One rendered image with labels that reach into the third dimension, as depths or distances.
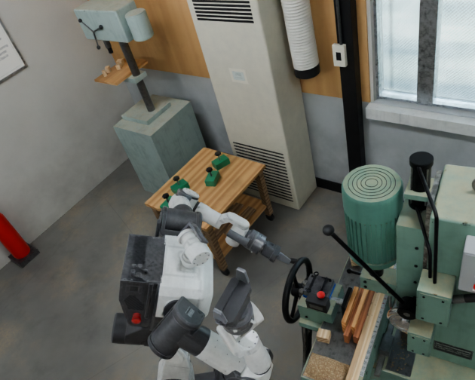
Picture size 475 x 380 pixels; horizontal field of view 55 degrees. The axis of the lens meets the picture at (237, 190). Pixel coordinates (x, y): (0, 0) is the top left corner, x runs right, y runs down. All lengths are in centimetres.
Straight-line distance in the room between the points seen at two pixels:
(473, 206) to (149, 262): 96
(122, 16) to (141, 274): 209
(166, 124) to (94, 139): 102
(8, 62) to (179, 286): 275
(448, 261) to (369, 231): 23
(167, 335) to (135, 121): 250
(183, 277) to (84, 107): 295
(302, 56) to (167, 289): 171
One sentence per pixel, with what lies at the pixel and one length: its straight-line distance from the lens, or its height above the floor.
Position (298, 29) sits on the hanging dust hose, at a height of 139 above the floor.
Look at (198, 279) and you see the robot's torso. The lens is 149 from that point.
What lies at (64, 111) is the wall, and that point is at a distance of 414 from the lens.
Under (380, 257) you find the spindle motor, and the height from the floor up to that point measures 126.
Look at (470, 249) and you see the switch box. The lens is 126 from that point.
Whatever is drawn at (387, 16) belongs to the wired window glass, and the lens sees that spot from 271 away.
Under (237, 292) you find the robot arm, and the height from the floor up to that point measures 157.
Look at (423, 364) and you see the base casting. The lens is 184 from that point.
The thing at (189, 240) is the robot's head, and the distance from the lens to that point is 144.
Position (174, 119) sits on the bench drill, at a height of 67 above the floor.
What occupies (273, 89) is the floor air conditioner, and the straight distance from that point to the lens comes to 282.
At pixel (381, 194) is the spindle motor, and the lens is 135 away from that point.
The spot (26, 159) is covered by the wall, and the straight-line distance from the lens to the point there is 404.
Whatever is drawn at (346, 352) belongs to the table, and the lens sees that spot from 174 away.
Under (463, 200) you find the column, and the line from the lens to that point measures 132.
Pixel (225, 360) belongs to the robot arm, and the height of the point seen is 121.
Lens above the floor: 244
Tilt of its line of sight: 40 degrees down
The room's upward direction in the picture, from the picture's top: 18 degrees counter-clockwise
